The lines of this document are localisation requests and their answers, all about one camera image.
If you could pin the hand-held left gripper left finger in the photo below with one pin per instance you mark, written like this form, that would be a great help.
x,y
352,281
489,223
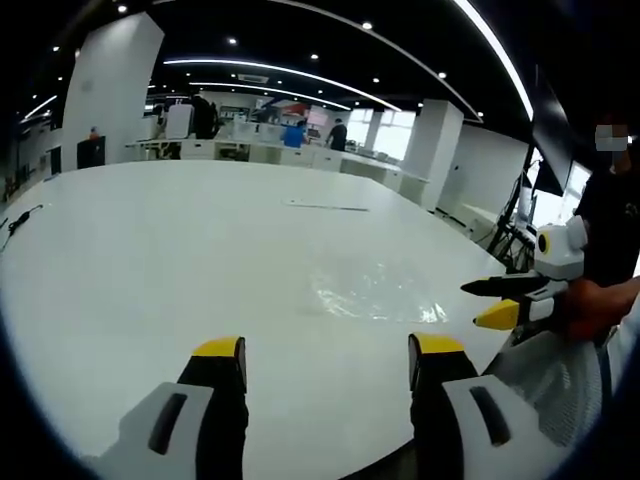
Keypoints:
x,y
200,400

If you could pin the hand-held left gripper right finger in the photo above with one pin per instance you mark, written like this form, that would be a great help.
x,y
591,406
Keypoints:
x,y
450,400

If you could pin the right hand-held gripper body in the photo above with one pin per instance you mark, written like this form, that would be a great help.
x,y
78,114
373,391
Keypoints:
x,y
557,255

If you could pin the clear plastic food packaging bag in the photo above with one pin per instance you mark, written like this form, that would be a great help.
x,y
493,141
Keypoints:
x,y
372,295

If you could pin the person's right hand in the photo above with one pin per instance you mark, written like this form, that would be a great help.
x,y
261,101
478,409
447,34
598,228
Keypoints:
x,y
592,305

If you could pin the black tripod stand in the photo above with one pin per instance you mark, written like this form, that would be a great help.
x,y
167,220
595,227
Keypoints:
x,y
510,215

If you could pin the black monitor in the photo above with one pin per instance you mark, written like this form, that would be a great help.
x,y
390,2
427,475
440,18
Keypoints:
x,y
552,165

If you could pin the person's white mesh sleeve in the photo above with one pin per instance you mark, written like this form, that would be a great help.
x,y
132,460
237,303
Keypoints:
x,y
575,380

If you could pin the white office desk row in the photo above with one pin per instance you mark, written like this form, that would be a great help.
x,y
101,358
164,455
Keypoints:
x,y
280,152

